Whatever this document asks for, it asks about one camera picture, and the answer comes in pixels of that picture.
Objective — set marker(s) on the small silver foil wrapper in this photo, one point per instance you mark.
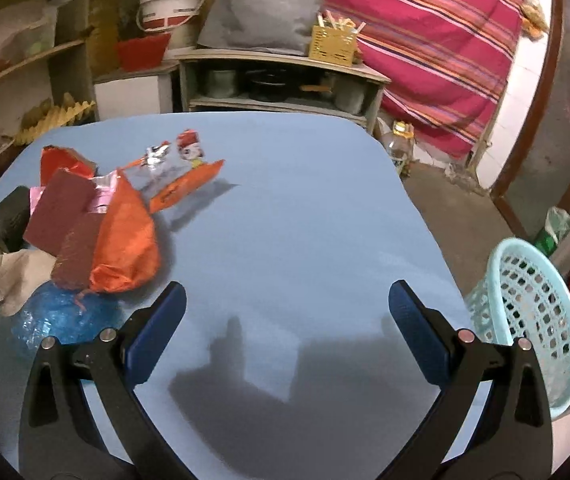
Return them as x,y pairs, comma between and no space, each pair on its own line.
152,155

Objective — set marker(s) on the crumpled brown paper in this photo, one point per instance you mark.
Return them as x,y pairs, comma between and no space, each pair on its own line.
12,275

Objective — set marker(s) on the blue plastic bag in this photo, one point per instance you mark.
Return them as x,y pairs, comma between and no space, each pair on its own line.
55,317

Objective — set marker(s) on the white low cabinet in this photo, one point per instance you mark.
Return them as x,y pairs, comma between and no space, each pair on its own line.
130,92

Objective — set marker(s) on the maroon and pink wrapper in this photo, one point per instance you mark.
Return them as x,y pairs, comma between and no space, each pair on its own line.
57,210

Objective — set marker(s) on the large orange snack bag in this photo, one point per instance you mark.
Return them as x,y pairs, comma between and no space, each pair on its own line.
125,240

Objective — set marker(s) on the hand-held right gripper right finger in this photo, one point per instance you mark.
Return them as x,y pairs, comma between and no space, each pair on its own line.
417,330

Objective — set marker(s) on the red and white candy wrapper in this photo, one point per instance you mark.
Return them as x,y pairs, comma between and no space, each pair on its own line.
191,146

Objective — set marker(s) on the plastic oil bottle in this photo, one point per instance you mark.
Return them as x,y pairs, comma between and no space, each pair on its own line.
399,147

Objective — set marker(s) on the red plastic basin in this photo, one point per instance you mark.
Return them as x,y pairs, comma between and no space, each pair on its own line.
142,52

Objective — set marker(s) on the light blue plastic basket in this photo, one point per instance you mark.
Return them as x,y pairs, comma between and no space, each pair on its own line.
530,320

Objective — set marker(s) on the grey bag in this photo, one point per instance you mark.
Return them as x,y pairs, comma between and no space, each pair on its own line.
260,10

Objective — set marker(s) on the yellow slotted basket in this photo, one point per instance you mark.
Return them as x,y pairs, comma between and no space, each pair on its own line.
332,45

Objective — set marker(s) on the dark crumpled wrapper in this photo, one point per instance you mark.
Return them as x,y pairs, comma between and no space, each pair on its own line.
7,220

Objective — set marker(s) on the red snack wrapper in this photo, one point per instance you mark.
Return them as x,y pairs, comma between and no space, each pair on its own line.
57,160

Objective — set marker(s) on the wooden wall shelf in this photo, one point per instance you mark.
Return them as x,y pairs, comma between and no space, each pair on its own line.
25,57

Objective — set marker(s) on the long orange snack wrapper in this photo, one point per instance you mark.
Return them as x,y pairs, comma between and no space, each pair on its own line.
185,185

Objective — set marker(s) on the white plastic bucket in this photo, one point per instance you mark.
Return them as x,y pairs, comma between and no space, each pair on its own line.
170,10

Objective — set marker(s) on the green bin with bag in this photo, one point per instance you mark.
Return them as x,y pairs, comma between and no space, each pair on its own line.
555,230

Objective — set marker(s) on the red striped cloth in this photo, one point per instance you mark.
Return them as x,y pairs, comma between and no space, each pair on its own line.
415,35

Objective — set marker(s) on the yellow corrugated sheet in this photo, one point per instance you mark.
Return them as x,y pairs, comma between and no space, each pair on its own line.
57,117

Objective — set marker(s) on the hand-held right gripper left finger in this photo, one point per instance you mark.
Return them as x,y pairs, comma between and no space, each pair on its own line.
157,325

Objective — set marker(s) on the wooden shelf unit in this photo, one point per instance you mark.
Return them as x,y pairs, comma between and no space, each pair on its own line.
285,105

